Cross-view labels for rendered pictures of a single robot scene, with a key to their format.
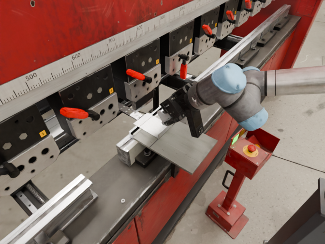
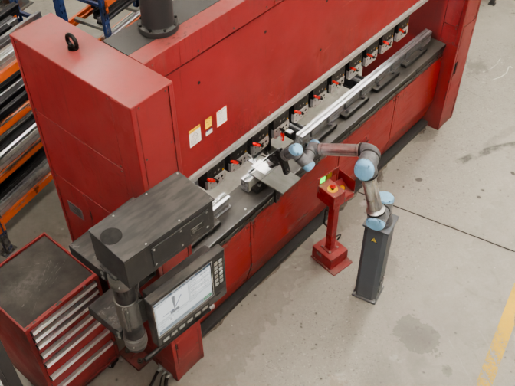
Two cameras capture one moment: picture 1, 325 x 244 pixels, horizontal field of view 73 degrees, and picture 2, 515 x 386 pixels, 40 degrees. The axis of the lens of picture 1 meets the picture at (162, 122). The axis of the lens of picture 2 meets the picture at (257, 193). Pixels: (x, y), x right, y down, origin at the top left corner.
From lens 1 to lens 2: 3.69 m
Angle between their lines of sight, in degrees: 4
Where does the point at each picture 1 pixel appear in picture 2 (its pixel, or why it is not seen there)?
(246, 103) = (303, 159)
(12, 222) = not seen: hidden behind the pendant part
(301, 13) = (445, 40)
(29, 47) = (227, 142)
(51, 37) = (232, 138)
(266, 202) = not seen: hidden behind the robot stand
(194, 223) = (299, 263)
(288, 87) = (326, 152)
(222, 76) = (291, 148)
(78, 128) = (232, 168)
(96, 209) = (231, 212)
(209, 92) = (287, 154)
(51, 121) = not seen: hidden behind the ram
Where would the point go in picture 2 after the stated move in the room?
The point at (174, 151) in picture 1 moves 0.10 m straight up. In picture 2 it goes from (274, 182) to (274, 171)
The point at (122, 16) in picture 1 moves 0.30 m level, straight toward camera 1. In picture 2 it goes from (253, 123) to (258, 158)
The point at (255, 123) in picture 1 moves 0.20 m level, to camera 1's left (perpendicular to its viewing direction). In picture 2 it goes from (307, 168) to (273, 167)
